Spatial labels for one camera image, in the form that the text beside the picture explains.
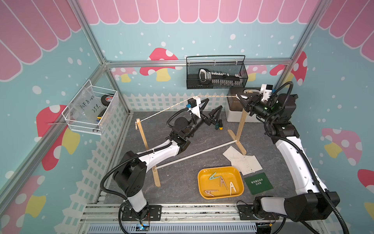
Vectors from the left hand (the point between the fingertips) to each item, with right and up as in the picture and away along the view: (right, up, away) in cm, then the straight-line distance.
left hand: (216, 104), depth 68 cm
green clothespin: (+1, -40, +17) cm, 43 cm away
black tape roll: (-59, +5, +13) cm, 61 cm away
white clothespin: (+11, -44, +14) cm, 47 cm away
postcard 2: (+16, -30, +28) cm, 44 cm away
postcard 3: (+28, -44, +17) cm, 55 cm away
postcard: (+25, -34, +24) cm, 49 cm away
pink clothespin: (+6, -42, +16) cm, 45 cm away
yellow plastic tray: (+3, -43, +17) cm, 46 cm away
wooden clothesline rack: (+20, -20, +32) cm, 43 cm away
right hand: (+9, +4, -3) cm, 10 cm away
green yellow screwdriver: (+9, -10, +41) cm, 43 cm away
